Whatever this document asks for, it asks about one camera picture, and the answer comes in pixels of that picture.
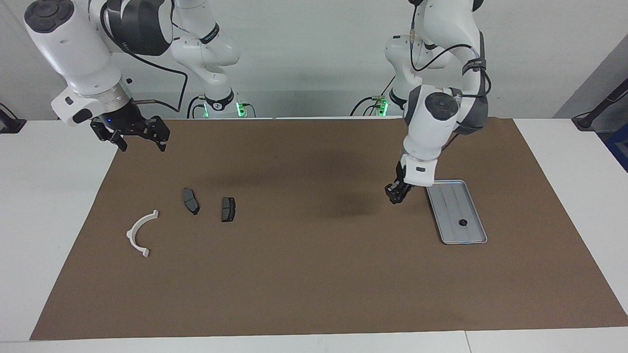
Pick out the silver metal tray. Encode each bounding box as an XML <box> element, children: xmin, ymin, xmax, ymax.
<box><xmin>426</xmin><ymin>179</ymin><xmax>488</xmax><ymax>245</ymax></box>

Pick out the curved dark brake pad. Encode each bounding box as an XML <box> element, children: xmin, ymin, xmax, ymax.
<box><xmin>182</xmin><ymin>187</ymin><xmax>201</xmax><ymax>216</ymax></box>

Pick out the brown table mat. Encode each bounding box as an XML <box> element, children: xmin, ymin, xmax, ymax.
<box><xmin>29</xmin><ymin>118</ymin><xmax>628</xmax><ymax>341</ymax></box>

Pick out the black stand with pole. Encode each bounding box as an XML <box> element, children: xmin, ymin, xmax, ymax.
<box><xmin>572</xmin><ymin>78</ymin><xmax>628</xmax><ymax>131</ymax></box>

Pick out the blue bin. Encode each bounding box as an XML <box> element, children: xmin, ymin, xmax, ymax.
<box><xmin>604</xmin><ymin>123</ymin><xmax>628</xmax><ymax>173</ymax></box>

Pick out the black base cable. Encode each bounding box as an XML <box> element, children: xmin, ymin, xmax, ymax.
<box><xmin>186</xmin><ymin>96</ymin><xmax>207</xmax><ymax>119</ymax></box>
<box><xmin>350</xmin><ymin>74</ymin><xmax>397</xmax><ymax>117</ymax></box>

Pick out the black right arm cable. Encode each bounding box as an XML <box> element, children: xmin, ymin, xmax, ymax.
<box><xmin>100</xmin><ymin>0</ymin><xmax>189</xmax><ymax>112</ymax></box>

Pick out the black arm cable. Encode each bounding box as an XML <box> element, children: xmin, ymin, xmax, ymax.
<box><xmin>100</xmin><ymin>0</ymin><xmax>189</xmax><ymax>112</ymax></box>
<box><xmin>410</xmin><ymin>2</ymin><xmax>492</xmax><ymax>99</ymax></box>

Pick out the white semicircular bracket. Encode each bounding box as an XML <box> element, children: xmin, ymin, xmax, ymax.
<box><xmin>126</xmin><ymin>209</ymin><xmax>160</xmax><ymax>258</ymax></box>

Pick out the black clamp mount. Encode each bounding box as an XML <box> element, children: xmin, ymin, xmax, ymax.
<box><xmin>0</xmin><ymin>103</ymin><xmax>26</xmax><ymax>134</ymax></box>

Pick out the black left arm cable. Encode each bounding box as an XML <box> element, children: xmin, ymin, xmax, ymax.
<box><xmin>410</xmin><ymin>2</ymin><xmax>492</xmax><ymax>99</ymax></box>

